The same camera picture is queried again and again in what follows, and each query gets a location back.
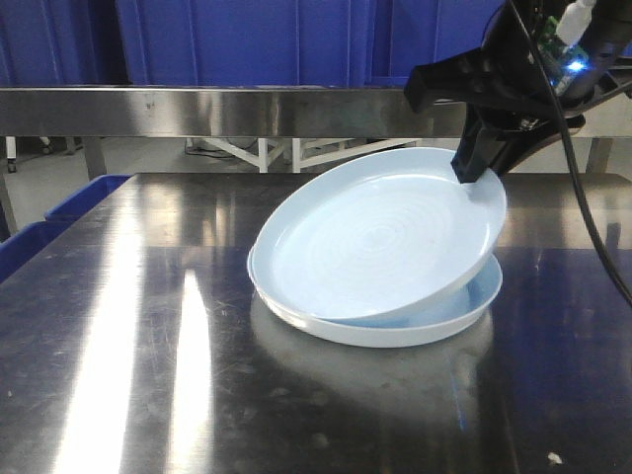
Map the left blue plastic crate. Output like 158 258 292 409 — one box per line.
1 1 124 86

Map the stainless steel shelf rail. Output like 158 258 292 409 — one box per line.
1 87 466 138

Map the centre blue plastic crate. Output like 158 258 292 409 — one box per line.
116 1 501 88

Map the blue bin beside table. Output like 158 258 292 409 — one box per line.
1 174 130 281

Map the black cable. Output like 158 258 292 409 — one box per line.
506 0 632 305

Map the steel shelf leg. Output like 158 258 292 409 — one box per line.
82 137 108 180

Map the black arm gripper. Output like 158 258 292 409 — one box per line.
404 1 631 184

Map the light blue plate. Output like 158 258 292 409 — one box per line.
256 256 503 349
248 147 507 321

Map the blue plastic crate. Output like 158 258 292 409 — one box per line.
116 1 501 88
1 1 124 86

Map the white metal frame cart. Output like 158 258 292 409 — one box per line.
185 137 423 173

